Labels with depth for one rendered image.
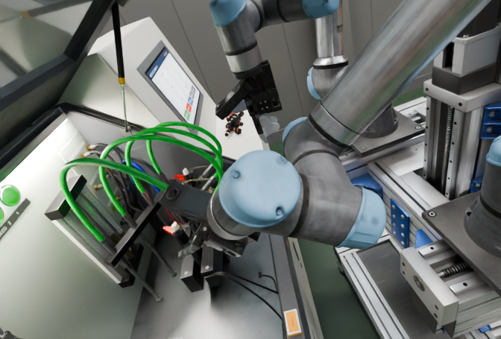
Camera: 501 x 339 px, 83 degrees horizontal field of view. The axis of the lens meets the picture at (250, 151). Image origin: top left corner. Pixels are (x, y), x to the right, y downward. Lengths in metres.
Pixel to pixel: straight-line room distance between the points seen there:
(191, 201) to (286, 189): 0.22
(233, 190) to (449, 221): 0.60
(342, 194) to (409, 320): 1.26
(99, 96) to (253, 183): 0.82
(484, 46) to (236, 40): 0.51
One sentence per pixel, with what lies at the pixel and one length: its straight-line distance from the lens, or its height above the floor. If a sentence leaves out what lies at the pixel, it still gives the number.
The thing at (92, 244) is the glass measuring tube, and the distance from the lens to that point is 0.94.
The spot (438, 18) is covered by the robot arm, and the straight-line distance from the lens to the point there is 0.39.
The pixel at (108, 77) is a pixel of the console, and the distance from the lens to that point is 1.00.
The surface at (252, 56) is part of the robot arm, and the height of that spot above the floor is 1.47.
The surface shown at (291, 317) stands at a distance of 0.75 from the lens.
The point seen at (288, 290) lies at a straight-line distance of 0.79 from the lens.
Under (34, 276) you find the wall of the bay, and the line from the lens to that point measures 0.84.
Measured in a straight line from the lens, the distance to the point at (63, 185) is 0.74.
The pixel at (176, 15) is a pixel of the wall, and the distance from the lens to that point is 2.53.
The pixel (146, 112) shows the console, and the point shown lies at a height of 1.33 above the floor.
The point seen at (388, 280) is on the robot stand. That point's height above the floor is 0.21.
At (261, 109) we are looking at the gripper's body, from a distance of 0.70.
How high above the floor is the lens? 1.64
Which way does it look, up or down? 33 degrees down
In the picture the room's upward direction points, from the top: 21 degrees counter-clockwise
